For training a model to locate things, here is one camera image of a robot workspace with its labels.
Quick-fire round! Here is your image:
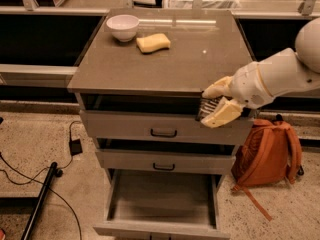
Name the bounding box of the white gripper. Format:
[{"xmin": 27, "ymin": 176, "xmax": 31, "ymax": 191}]
[{"xmin": 200, "ymin": 62, "xmax": 274, "ymax": 128}]

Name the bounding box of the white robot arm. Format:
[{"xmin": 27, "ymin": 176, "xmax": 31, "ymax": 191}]
[{"xmin": 200, "ymin": 18, "xmax": 320, "ymax": 128}]

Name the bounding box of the grey drawer cabinet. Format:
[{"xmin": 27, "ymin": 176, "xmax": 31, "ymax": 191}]
[{"xmin": 68, "ymin": 9, "xmax": 253, "ymax": 240}]

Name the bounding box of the grey middle drawer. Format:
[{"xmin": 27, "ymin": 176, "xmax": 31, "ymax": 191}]
[{"xmin": 96, "ymin": 150, "xmax": 234, "ymax": 175}]

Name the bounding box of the grey top drawer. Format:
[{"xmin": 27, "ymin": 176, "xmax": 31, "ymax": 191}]
[{"xmin": 80, "ymin": 110, "xmax": 253, "ymax": 145}]

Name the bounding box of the grey open bottom drawer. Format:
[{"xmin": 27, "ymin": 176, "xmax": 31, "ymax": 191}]
[{"xmin": 94, "ymin": 170, "xmax": 230, "ymax": 240}]

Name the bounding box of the orange backpack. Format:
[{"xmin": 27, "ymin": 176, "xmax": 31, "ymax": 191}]
[{"xmin": 231, "ymin": 114, "xmax": 304, "ymax": 221}]

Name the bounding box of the yellow sponge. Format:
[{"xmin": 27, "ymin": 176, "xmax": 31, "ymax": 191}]
[{"xmin": 136, "ymin": 33, "xmax": 171, "ymax": 53}]

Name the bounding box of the white ceramic bowl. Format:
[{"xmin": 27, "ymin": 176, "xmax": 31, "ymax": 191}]
[{"xmin": 106, "ymin": 14, "xmax": 139, "ymax": 42}]

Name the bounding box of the black power adapter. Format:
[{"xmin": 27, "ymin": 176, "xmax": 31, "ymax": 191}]
[{"xmin": 69, "ymin": 139, "xmax": 83, "ymax": 156}]

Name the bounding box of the black metal pole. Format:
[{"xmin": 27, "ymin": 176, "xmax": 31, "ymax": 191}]
[{"xmin": 21, "ymin": 162, "xmax": 58, "ymax": 240}]

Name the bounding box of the metal railing frame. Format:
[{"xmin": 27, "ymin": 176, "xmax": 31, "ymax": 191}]
[{"xmin": 0, "ymin": 0, "xmax": 320, "ymax": 98}]

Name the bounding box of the black cable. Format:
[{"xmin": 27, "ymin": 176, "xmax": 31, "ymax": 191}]
[{"xmin": 0, "ymin": 120, "xmax": 84, "ymax": 240}]

